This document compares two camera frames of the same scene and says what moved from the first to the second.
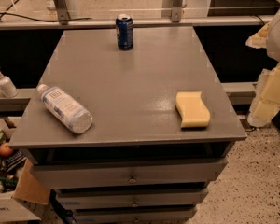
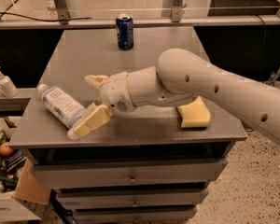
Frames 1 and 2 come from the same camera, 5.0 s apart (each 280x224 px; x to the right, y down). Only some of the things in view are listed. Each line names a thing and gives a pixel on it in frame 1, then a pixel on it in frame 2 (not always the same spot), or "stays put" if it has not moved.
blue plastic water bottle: (65, 107) stays put
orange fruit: (5, 149) stays put
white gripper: (279, 36) to (117, 92)
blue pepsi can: (124, 24) stays put
